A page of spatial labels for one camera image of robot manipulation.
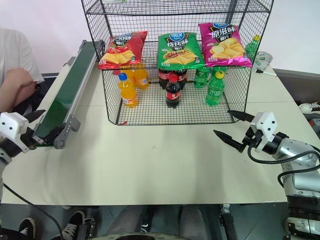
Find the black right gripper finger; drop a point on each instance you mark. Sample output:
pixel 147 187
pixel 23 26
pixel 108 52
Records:
pixel 228 138
pixel 241 116

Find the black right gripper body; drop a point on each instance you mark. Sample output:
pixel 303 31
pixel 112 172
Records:
pixel 251 138

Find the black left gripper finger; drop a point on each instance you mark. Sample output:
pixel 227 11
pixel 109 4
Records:
pixel 37 140
pixel 35 116

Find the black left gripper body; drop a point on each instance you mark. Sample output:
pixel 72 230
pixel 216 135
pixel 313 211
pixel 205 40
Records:
pixel 26 140

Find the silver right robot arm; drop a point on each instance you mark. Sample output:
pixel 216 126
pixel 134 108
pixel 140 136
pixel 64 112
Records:
pixel 297 160

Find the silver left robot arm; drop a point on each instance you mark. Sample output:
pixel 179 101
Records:
pixel 6 151

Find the person bare forearm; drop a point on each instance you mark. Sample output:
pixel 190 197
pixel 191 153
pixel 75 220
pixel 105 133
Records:
pixel 17 87

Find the green conveyor belt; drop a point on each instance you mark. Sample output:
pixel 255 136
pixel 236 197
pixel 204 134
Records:
pixel 67 92

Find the green soda bottle yellow cap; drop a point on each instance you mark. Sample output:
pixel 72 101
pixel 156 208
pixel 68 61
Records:
pixel 252 48
pixel 215 91

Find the white marker pen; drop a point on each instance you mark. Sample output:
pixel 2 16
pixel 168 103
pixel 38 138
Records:
pixel 266 73

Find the white tape roll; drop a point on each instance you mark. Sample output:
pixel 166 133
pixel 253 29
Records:
pixel 264 59

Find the person white shirt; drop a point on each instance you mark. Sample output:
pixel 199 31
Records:
pixel 17 52

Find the cola bottle red cap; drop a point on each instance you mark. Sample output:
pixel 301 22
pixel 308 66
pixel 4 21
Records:
pixel 173 93

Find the purple potato chips bag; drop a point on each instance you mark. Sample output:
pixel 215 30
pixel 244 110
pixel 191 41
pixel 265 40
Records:
pixel 223 46

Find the black sneaker white sole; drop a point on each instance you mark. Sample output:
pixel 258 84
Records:
pixel 73 223
pixel 27 228

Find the green potato chips bag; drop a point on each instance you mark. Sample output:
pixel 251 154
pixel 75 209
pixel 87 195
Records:
pixel 178 51

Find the orange soda bottle blue cap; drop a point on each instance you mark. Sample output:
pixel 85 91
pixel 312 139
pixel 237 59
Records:
pixel 128 96

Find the red potato chips bag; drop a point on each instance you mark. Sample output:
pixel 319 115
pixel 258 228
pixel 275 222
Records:
pixel 122 51

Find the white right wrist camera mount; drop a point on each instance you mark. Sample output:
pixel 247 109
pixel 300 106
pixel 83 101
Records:
pixel 266 127

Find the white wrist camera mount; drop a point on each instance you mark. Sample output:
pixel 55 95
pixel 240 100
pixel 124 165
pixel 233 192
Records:
pixel 11 125
pixel 266 127

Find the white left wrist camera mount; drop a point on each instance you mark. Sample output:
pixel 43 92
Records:
pixel 11 125

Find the black metal frame bracket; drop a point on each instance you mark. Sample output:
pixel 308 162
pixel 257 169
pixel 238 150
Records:
pixel 228 222

